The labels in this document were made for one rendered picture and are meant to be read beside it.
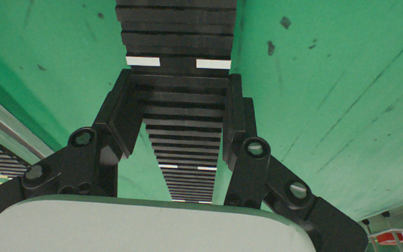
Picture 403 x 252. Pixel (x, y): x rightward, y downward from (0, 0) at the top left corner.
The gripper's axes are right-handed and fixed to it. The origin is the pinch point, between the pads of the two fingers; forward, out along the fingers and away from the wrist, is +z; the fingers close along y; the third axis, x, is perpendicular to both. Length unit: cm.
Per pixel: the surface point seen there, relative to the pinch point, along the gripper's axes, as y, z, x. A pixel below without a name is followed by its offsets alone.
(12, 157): -17.0, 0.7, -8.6
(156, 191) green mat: -6.6, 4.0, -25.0
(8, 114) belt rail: -17.1, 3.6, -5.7
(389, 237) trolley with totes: 260, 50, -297
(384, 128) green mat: 16.7, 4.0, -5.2
